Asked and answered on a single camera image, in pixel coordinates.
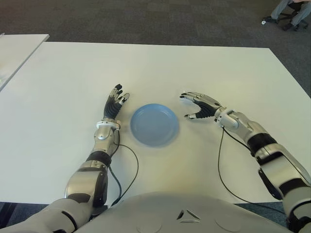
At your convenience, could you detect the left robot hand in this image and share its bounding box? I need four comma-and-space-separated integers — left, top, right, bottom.
104, 84, 131, 121

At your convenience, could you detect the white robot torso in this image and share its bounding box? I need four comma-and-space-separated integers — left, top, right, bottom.
77, 191, 290, 233

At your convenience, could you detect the blue plate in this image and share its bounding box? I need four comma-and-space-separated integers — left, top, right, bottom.
130, 103, 180, 147

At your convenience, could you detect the white side table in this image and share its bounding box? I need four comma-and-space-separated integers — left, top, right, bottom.
0, 33, 51, 92

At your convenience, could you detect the thick black cable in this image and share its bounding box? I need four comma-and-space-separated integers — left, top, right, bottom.
108, 167, 121, 203

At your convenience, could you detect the seated person in grey trousers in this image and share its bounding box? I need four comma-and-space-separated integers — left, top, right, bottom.
263, 0, 311, 31

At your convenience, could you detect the black office chair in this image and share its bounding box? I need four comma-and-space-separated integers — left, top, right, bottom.
276, 0, 308, 31

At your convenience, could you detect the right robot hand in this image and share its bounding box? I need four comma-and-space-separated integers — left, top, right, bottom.
179, 91, 225, 121

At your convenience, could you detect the thin black cable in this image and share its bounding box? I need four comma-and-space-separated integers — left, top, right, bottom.
218, 125, 285, 214
110, 143, 139, 207

